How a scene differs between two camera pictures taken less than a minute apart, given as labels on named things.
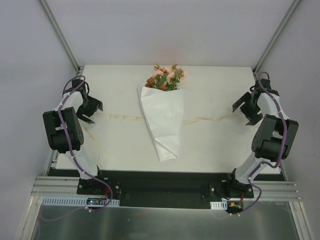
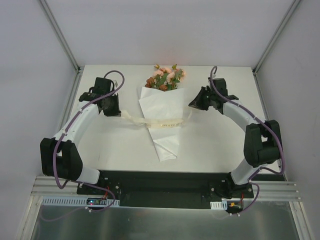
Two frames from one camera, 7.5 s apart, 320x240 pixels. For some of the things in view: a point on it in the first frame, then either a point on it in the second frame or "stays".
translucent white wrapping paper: [163, 112] stays
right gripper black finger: [239, 103] -> [203, 100]
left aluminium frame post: [60, 36] stays
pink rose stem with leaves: [168, 77] stays
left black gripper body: [88, 108] -> [114, 105]
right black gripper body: [250, 109] -> [205, 97]
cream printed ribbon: [125, 117] -> [156, 123]
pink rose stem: [159, 76] -> [160, 72]
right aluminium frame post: [292, 8] stays
